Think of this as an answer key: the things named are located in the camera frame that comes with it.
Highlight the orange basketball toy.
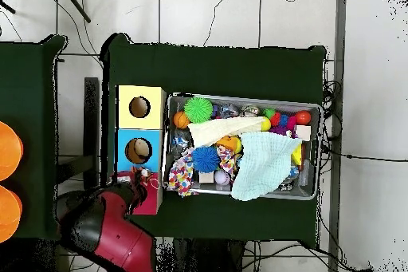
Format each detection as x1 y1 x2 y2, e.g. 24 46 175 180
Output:
172 111 192 130

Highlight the orange round bowl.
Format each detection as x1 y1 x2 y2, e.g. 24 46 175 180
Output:
0 185 23 244
0 121 25 182

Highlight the grey floor stand base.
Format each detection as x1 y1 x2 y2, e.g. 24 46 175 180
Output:
56 156 95 196

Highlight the colourful polka dot cloth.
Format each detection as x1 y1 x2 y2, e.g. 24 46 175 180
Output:
168 149 200 198

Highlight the green spiky ball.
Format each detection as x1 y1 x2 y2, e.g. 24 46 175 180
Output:
184 97 214 125

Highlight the plain wooden block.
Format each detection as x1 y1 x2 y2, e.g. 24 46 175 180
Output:
294 124 312 141

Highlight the mint green waffle cloth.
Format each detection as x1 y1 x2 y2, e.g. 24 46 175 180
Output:
230 131 300 203

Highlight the blue spiky ball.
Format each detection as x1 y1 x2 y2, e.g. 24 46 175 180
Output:
192 146 221 174

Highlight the dark green covered side table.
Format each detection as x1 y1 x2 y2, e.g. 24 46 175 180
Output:
0 34 68 241

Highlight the clear mesh bin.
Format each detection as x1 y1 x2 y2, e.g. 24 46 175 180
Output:
162 95 322 202

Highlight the black upright panel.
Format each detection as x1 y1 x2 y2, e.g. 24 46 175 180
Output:
84 77 100 191

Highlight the cream yellow cloth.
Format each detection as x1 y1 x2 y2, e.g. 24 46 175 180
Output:
187 116 272 148

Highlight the black rod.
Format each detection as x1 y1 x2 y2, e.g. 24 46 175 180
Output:
0 0 17 15
60 0 92 24

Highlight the wooden box with three holes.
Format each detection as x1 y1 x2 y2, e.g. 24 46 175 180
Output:
113 84 168 216

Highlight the small orange ball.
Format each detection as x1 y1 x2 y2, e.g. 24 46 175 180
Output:
295 110 312 126

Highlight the yellow ball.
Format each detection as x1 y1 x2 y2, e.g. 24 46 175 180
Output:
259 116 273 132

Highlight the dark green table cloth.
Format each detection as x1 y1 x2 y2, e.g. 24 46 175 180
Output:
100 32 328 247

